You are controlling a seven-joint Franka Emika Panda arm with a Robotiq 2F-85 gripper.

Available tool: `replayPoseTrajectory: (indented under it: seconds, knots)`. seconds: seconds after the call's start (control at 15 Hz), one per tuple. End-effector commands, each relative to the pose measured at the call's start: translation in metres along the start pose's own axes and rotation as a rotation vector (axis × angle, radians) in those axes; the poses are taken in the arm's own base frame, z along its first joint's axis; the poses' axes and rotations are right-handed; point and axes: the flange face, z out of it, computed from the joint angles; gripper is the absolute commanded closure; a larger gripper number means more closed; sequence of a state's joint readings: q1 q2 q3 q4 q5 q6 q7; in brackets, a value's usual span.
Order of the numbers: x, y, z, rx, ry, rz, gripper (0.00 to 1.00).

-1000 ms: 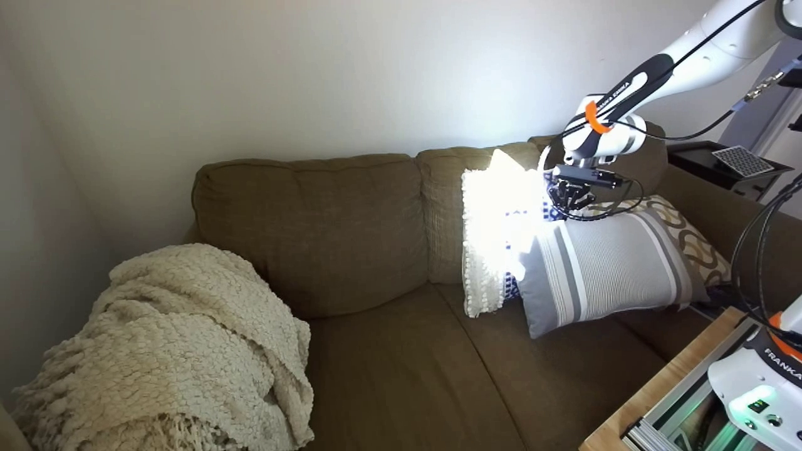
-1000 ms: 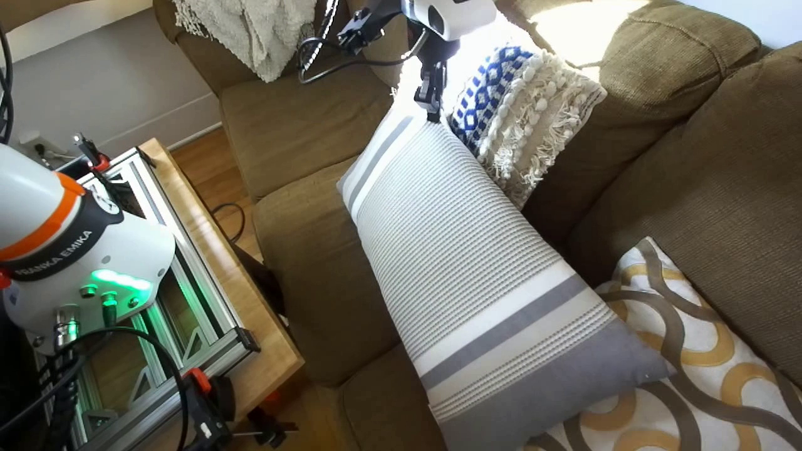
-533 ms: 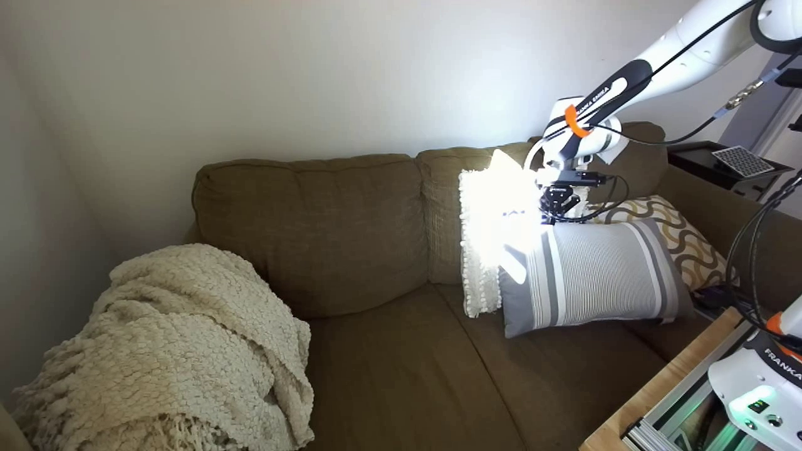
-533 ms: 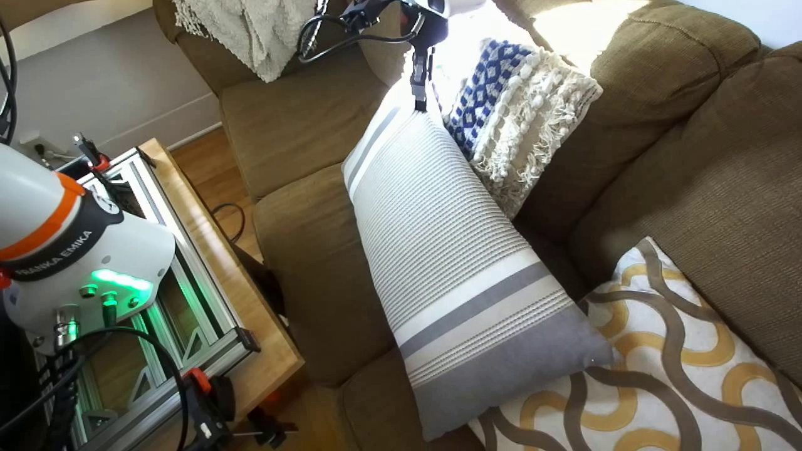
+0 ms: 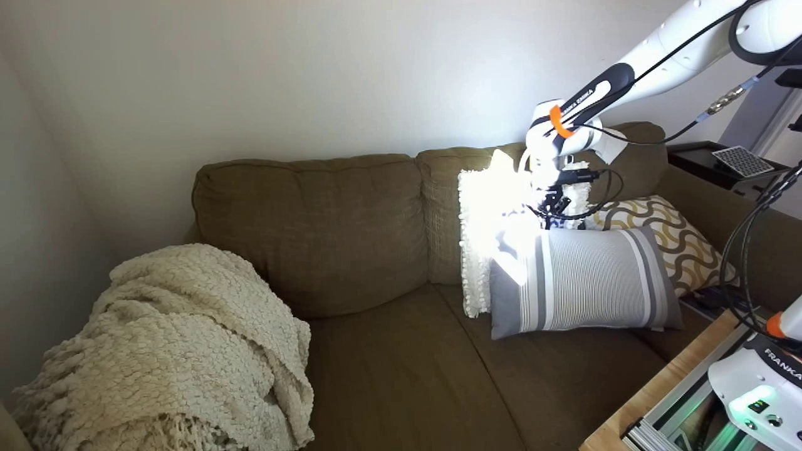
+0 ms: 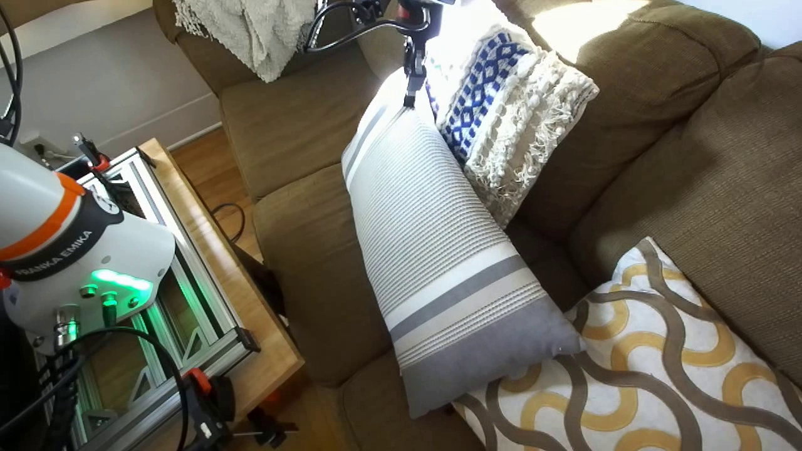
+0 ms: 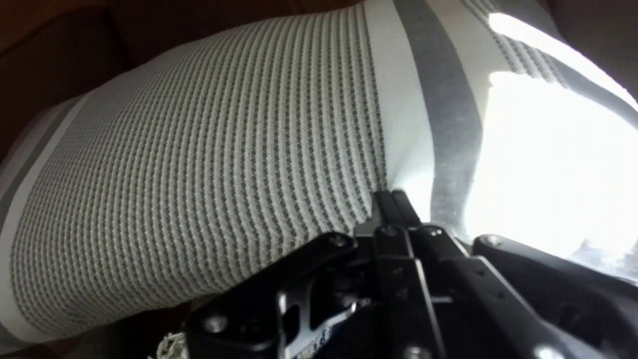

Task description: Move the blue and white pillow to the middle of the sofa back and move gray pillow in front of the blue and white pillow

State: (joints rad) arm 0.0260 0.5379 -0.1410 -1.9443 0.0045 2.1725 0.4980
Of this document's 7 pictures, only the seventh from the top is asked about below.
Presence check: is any brown fabric sofa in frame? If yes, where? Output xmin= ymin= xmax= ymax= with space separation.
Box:
xmin=0 ymin=0 xmax=638 ymax=167

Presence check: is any gray striped pillow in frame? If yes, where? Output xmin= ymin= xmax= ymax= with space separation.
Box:
xmin=0 ymin=0 xmax=638 ymax=348

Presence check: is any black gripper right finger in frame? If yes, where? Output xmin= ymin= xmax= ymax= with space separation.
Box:
xmin=385 ymin=189 xmax=638 ymax=359

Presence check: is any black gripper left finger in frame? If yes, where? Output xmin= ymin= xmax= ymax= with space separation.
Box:
xmin=186 ymin=189 xmax=401 ymax=359

